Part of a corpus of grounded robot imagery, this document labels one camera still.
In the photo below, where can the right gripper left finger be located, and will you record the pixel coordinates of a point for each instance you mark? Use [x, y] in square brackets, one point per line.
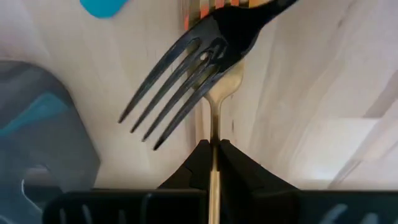
[192, 171]

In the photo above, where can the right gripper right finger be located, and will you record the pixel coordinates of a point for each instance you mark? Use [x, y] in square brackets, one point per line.
[242, 171]

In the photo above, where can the gold fork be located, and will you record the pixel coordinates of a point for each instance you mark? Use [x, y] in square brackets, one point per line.
[215, 124]

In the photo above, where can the translucent grey plastic bin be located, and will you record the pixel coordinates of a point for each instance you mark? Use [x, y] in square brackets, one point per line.
[74, 140]

